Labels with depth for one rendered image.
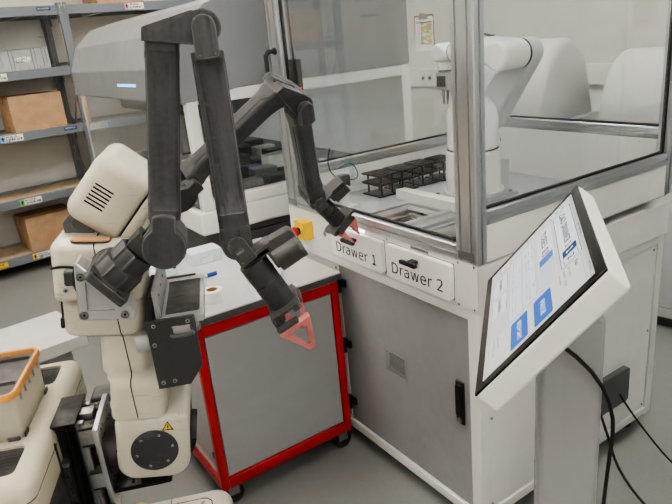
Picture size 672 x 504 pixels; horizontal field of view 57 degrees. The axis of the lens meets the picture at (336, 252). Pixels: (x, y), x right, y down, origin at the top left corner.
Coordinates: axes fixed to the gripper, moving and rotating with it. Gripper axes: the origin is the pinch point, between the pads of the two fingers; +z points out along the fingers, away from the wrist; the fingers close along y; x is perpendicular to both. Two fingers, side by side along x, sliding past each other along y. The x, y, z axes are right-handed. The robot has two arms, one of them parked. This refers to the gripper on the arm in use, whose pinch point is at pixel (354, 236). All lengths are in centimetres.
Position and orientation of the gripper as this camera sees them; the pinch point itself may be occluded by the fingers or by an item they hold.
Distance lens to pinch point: 206.9
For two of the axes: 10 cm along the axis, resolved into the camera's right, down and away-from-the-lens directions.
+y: 5.9, -7.9, 1.6
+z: 6.0, 5.7, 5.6
